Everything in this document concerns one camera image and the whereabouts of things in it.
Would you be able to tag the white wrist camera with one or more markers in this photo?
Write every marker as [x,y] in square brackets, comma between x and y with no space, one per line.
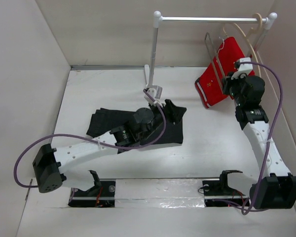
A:
[243,66]
[153,94]

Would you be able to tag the white metal clothes rack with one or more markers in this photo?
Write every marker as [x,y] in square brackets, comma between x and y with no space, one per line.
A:
[253,38]

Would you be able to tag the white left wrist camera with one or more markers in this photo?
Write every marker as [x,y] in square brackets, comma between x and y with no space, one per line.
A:
[153,94]

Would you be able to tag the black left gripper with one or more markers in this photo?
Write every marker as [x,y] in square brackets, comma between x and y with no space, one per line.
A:
[173,113]

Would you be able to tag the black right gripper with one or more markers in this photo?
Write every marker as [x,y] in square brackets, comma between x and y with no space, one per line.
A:
[229,81]

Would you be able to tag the red shorts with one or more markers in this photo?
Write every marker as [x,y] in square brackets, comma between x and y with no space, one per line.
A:
[208,84]

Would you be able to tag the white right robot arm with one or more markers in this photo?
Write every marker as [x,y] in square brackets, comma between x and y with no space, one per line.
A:
[275,187]

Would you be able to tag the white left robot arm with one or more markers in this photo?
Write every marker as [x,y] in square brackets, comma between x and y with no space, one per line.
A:
[56,167]

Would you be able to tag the grey trouser hanger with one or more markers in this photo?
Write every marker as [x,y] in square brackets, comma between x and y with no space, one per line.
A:
[214,56]

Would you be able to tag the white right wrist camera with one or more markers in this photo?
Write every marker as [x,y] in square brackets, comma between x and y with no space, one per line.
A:
[243,66]

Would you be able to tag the black trousers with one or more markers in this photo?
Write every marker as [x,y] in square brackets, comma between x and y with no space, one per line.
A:
[116,123]

